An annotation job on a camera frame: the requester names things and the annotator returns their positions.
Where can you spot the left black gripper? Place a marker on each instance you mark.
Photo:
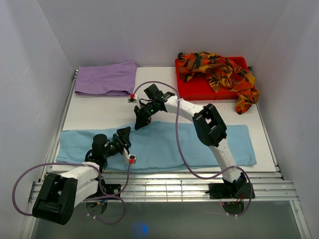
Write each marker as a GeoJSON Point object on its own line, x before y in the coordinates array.
{"type": "Point", "coordinates": [124, 133]}

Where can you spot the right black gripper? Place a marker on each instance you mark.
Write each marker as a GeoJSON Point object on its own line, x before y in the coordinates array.
{"type": "Point", "coordinates": [142, 119]}

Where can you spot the light blue trousers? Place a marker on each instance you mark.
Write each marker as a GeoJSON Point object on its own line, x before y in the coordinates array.
{"type": "Point", "coordinates": [159, 147]}

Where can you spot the orange camouflage trousers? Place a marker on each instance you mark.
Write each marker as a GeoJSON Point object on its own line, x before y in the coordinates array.
{"type": "Point", "coordinates": [221, 72]}

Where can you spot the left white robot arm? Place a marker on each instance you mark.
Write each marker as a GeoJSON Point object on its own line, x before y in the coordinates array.
{"type": "Point", "coordinates": [61, 193]}

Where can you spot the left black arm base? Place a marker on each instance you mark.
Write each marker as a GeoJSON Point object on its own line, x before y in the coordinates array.
{"type": "Point", "coordinates": [98, 208]}

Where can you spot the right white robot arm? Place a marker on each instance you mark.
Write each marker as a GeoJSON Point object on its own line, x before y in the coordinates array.
{"type": "Point", "coordinates": [209, 126]}

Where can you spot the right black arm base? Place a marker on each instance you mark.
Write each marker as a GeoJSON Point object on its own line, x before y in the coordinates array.
{"type": "Point", "coordinates": [224, 191]}

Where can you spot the folded purple trousers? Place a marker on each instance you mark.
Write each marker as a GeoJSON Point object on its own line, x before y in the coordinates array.
{"type": "Point", "coordinates": [116, 80]}

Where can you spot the red plastic tray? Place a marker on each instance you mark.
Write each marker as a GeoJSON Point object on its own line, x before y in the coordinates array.
{"type": "Point", "coordinates": [198, 89]}

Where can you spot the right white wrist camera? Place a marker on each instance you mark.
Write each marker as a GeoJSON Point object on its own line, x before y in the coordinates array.
{"type": "Point", "coordinates": [133, 98]}

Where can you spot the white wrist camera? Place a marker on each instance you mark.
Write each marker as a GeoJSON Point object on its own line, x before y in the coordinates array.
{"type": "Point", "coordinates": [129, 158]}
{"type": "Point", "coordinates": [133, 98]}

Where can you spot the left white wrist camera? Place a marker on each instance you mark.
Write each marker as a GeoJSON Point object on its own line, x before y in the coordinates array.
{"type": "Point", "coordinates": [129, 158]}

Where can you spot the aluminium rail frame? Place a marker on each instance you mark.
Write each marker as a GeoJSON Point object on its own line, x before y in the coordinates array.
{"type": "Point", "coordinates": [181, 186]}

